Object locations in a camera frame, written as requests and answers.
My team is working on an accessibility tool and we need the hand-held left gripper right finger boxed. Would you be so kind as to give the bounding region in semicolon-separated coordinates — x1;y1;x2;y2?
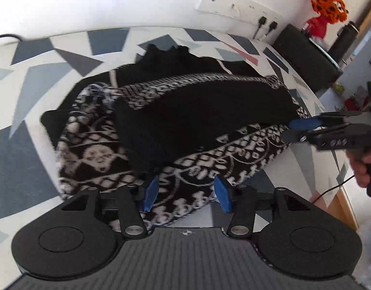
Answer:
214;174;314;239

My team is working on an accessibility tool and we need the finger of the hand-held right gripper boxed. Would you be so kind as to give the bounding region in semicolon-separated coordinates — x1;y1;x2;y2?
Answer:
280;127;331;144
289;112;359;130

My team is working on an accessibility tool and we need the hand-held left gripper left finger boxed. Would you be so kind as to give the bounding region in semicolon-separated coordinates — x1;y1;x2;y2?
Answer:
60;174;160;238

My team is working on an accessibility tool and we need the black white patterned sweater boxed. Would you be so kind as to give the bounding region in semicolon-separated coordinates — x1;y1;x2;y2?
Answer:
41;44;310;228

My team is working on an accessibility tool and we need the person's right hand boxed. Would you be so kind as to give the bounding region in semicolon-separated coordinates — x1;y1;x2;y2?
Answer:
345;149;371;188

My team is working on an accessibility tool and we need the black box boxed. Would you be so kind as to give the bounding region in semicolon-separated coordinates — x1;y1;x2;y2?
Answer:
272;23;340;94

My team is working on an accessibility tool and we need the black bottle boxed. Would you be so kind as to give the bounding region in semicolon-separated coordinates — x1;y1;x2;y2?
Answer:
329;21;359;62

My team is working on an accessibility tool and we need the red flower vase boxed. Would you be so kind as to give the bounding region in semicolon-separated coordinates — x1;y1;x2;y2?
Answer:
303;15;331;37

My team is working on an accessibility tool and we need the black power plug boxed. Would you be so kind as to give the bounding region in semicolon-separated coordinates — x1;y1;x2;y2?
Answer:
253;16;268;38
262;21;278;41

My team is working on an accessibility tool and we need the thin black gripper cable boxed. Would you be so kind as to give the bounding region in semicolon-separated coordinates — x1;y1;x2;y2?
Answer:
309;175;357;203

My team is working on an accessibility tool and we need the white wall socket strip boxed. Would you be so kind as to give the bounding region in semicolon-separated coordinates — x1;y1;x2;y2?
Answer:
195;0;283;26

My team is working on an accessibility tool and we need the black power cable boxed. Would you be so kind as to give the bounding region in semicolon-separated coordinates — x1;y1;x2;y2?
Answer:
0;34;24;43

